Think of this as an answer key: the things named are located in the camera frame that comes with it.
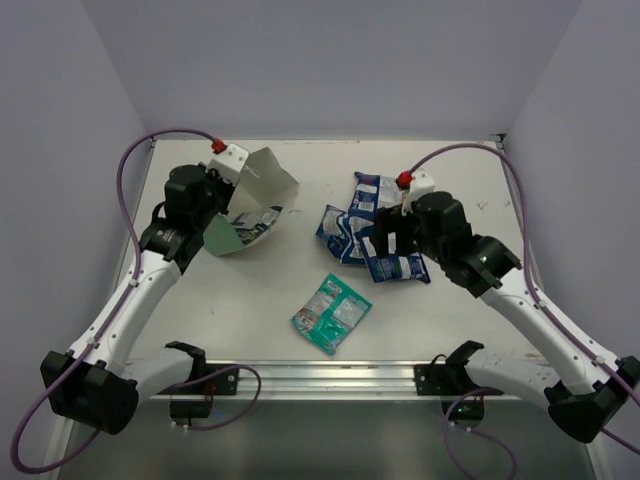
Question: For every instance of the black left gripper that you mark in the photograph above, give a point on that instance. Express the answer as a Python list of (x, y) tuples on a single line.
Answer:
[(220, 187)]

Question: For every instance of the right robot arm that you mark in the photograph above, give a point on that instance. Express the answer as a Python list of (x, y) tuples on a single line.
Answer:
[(583, 384)]

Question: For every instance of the blue white snack packet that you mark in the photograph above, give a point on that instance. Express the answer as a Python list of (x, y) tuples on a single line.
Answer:
[(337, 230), (371, 193)]

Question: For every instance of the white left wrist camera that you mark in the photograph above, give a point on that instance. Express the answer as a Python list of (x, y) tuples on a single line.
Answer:
[(228, 160)]

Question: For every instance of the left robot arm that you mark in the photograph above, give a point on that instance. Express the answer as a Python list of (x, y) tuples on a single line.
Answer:
[(94, 382)]

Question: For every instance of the dark blue snack packet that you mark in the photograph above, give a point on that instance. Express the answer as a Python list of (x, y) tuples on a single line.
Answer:
[(394, 267)]

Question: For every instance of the black base bracket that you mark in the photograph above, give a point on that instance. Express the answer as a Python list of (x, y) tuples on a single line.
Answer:
[(441, 379), (224, 384)]

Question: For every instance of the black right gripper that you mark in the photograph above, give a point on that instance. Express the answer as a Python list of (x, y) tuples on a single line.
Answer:
[(393, 220)]

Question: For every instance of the black left base bracket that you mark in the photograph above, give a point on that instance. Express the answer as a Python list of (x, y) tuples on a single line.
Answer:
[(224, 384)]

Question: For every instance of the black right base bracket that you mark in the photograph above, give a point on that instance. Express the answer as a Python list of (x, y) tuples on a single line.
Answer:
[(441, 379)]

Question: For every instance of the green snack packet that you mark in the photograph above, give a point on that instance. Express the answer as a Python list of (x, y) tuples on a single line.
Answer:
[(331, 314)]

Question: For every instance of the green paper gift bag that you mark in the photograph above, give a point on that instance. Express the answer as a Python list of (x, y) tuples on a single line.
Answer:
[(262, 196)]

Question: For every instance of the aluminium mounting rail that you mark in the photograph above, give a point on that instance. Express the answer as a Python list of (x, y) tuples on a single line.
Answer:
[(351, 380)]

